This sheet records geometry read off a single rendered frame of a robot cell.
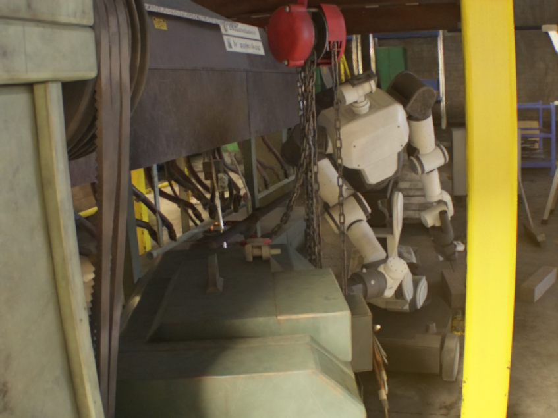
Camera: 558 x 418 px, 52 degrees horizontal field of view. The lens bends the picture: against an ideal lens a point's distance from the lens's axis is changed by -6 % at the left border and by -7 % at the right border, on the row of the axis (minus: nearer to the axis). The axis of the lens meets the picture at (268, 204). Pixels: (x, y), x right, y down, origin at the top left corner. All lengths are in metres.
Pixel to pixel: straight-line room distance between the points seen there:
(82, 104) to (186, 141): 1.32
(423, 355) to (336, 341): 1.61
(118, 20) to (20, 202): 0.23
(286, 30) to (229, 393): 0.90
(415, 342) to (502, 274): 1.30
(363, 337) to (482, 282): 0.27
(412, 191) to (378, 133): 3.11
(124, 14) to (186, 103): 1.29
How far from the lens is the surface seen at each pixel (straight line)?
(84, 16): 0.59
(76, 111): 0.63
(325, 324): 0.97
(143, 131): 1.70
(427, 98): 2.10
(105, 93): 0.63
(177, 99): 1.90
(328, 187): 1.94
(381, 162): 2.07
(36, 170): 0.56
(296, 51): 1.46
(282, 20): 1.49
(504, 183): 1.26
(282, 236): 2.72
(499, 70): 1.24
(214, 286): 1.09
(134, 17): 0.70
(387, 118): 2.00
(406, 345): 2.57
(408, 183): 5.05
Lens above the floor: 1.21
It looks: 10 degrees down
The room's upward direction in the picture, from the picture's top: 4 degrees counter-clockwise
